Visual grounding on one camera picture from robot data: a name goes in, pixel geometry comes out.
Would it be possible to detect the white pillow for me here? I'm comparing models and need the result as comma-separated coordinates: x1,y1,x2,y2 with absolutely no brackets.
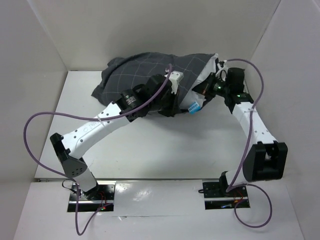
178,53,219,112

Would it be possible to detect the dark grey checked pillowcase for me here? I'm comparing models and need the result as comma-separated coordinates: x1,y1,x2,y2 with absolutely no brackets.
90,51,220,117

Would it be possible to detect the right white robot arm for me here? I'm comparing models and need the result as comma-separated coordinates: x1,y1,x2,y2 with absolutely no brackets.
192,67,288,196

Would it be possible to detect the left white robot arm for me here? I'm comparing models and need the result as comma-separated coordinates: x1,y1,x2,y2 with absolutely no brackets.
50,71,184,200

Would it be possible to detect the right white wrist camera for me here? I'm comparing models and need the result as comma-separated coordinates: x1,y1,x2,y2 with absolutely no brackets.
215,60,229,81

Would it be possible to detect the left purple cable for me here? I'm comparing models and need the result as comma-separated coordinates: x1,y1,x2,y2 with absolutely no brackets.
22,63,174,236

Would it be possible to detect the purple cable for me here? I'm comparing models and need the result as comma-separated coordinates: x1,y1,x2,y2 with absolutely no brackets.
219,58,273,229
22,63,174,236

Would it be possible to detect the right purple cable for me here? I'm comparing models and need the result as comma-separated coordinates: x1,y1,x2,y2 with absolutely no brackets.
219,58,273,229

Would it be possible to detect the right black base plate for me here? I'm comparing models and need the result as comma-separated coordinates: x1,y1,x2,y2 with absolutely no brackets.
198,180,250,210

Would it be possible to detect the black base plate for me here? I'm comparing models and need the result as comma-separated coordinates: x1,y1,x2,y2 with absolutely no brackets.
66,181,116,213
198,180,250,210

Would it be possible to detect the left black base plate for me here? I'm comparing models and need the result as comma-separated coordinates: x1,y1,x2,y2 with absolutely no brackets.
66,181,116,213

